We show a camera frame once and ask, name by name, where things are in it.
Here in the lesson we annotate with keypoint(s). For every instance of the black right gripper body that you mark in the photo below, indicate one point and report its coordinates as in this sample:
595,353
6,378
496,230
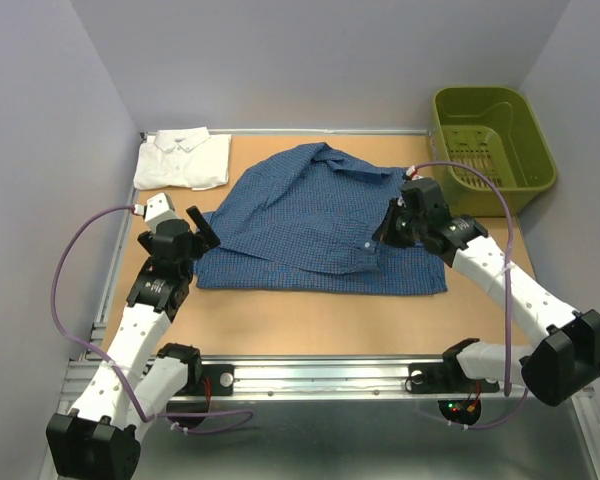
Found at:
407,229

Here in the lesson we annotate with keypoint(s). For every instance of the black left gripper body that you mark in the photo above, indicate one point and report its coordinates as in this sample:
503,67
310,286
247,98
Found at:
198,244

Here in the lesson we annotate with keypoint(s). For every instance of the blue checkered long sleeve shirt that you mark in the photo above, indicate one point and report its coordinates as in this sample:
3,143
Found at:
303,220

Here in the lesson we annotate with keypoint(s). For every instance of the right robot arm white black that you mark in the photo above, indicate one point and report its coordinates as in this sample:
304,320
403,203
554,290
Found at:
563,351

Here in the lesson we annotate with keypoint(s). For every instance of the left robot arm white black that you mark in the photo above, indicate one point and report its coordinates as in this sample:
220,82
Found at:
100,436

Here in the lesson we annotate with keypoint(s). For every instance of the folded white shirt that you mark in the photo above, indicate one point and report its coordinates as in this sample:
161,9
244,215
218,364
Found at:
184,158

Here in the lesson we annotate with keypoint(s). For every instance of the green plastic basket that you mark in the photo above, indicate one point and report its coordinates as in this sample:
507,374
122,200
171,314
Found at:
493,130

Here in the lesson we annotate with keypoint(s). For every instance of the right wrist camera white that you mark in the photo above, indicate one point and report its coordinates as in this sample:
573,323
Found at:
412,174

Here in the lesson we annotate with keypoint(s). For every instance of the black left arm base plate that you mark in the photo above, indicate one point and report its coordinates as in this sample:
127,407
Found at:
216,380

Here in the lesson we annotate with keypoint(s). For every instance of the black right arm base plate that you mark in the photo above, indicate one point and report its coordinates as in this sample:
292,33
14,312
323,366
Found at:
442,377

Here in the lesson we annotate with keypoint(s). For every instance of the aluminium mounting rail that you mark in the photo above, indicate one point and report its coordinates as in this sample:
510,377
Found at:
320,378

